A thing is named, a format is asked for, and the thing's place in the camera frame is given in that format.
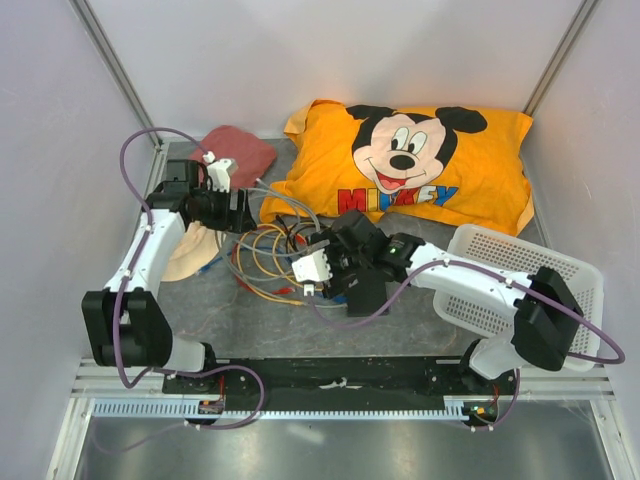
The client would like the grey slotted cable duct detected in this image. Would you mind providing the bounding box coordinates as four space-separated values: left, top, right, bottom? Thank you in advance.
92 398 469 421

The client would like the red cloth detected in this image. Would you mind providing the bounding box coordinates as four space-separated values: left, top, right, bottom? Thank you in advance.
200 125 277 188

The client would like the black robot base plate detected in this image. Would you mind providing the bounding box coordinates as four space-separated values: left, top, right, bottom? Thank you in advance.
162 355 516 412

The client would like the yellow ethernet cable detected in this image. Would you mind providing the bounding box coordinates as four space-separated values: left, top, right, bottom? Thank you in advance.
234 224 314 306

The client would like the blue ethernet cable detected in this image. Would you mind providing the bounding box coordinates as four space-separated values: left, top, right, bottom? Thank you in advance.
197 247 351 306

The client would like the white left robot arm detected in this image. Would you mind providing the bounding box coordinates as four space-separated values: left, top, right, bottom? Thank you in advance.
81 154 256 393

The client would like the grey ethernet cable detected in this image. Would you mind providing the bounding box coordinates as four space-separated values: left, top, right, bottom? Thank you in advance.
219 177 351 314

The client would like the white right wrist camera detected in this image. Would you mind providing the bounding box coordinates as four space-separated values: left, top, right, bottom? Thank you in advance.
291 248 333 297

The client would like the peach bucket hat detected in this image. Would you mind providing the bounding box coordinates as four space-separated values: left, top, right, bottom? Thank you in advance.
162 222 225 282

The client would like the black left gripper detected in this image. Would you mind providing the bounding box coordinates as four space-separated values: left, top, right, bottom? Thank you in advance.
192 183 256 235

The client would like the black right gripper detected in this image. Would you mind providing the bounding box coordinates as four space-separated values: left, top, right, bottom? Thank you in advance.
306 228 370 299

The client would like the black network switch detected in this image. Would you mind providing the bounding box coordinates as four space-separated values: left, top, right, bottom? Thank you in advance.
345 267 389 318

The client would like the red ethernet cable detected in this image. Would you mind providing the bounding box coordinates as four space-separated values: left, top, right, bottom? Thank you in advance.
234 229 311 296

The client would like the orange Mickey Mouse pillow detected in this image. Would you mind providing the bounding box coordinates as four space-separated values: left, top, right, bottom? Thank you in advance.
260 99 534 236

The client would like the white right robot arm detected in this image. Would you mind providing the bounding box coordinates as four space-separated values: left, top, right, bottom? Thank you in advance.
292 210 582 394

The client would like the white plastic basket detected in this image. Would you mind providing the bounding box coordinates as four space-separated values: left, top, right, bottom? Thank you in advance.
433 224 604 338

